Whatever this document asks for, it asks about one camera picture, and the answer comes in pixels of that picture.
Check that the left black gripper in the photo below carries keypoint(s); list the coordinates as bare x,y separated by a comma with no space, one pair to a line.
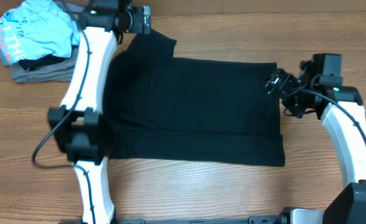
142,21

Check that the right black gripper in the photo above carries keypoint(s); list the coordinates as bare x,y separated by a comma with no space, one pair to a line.
285,81

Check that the black t-shirt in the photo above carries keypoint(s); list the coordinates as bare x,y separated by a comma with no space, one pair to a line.
166,107

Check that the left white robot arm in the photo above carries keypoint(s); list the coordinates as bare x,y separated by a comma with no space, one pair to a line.
78,124

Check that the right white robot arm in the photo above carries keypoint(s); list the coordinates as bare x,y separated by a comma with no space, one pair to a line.
319,89

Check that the folded grey garment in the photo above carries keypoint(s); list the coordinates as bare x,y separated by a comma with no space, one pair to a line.
61,72

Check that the light blue printed t-shirt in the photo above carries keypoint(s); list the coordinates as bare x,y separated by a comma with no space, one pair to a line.
35,29

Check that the small black garment in pile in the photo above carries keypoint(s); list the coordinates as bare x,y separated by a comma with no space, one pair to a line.
44,61

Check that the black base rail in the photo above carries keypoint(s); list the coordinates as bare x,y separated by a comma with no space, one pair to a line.
195,221

